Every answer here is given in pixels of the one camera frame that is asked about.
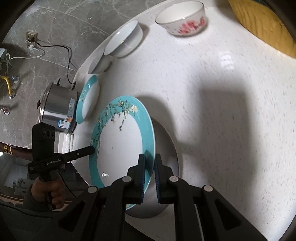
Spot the teal floral deep plate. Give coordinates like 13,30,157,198
76,75,100,124

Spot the small white bowl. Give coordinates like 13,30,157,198
88,54,114,75

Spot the large white bowl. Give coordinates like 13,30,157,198
104,20,144,58

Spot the pink floral small bowl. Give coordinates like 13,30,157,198
155,1,207,37

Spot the person's left hand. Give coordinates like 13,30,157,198
31,174,66,209

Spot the white folded dish towel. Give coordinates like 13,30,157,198
58,133,74,154

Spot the brown apron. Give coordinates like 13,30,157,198
0,143,33,161

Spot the stainless steel rice cooker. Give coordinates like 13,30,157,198
37,83,80,134

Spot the red water valve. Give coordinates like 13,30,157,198
0,107,11,115

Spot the blue water valve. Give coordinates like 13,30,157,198
11,76,20,84

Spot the yellow basin with teal colander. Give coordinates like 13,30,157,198
229,0,295,58

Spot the yellow gas hose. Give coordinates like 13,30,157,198
0,75,15,96

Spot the black power cable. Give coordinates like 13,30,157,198
28,38,77,90

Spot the white power cable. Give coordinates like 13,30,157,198
4,45,46,68

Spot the wall power socket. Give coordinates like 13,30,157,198
26,31,38,49

